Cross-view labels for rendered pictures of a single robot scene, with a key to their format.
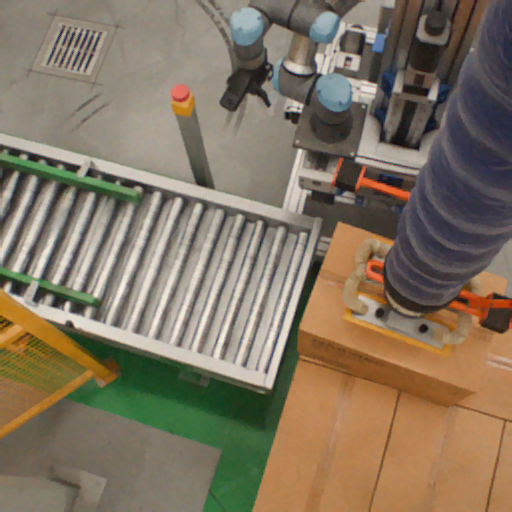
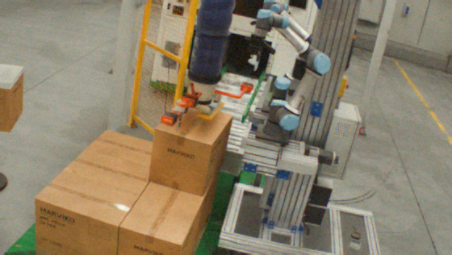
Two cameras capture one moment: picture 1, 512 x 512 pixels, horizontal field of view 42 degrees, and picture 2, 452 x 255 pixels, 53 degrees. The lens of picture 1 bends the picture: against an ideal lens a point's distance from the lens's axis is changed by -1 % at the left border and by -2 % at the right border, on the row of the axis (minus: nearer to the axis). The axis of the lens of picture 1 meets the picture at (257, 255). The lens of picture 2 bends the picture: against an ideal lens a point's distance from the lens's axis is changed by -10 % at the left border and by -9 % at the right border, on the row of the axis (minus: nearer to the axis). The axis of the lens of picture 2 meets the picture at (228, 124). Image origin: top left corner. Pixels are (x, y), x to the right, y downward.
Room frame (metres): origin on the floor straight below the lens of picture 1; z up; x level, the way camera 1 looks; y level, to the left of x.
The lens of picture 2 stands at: (-0.25, -3.57, 2.32)
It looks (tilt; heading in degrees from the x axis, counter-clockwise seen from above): 23 degrees down; 72
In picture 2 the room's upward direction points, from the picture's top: 12 degrees clockwise
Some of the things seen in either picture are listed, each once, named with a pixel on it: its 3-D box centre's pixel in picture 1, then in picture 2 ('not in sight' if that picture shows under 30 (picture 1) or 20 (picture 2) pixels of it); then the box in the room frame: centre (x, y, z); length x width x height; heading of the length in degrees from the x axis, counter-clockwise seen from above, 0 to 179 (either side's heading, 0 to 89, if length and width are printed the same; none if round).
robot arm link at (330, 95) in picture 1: (331, 97); (282, 87); (1.17, -0.30, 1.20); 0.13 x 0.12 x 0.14; 55
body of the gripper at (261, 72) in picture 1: (252, 70); not in sight; (1.03, -0.05, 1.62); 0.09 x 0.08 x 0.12; 138
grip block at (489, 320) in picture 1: (497, 313); (190, 100); (0.40, -0.67, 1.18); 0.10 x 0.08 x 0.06; 152
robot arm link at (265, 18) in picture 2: not in sight; (263, 19); (0.69, -0.92, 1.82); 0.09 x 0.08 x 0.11; 4
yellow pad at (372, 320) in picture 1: (400, 321); not in sight; (0.44, -0.41, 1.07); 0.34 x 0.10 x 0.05; 62
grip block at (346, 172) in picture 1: (348, 176); (247, 87); (0.89, -0.31, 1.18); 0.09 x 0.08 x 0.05; 152
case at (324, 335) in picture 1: (395, 318); (192, 146); (0.52, -0.46, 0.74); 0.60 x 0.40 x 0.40; 62
